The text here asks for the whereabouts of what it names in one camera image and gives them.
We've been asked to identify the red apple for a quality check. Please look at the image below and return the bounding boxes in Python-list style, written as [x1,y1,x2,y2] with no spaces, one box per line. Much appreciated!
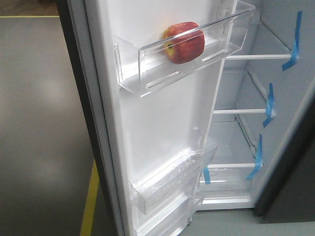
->
[162,22,205,64]

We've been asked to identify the white fridge interior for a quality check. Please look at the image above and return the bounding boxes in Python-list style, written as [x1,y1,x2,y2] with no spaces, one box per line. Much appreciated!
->
[199,0,315,211]

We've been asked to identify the dark grey fridge right door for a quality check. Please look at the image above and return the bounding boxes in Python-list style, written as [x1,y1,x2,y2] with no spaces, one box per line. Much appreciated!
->
[254,130,315,223]

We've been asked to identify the clear upper door bin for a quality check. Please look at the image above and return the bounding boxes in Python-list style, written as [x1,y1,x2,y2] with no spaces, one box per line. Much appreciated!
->
[111,0,255,97]

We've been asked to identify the clear door bin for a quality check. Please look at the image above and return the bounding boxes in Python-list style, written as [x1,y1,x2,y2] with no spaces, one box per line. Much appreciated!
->
[133,187,204,236]
[111,0,255,97]
[130,127,218,214]

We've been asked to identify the clear middle door bin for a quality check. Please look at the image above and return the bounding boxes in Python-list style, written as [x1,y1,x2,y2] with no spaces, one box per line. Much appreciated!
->
[130,127,218,214]

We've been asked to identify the clear lower door bin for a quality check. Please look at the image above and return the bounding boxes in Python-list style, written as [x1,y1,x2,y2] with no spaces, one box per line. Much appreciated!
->
[133,187,204,236]

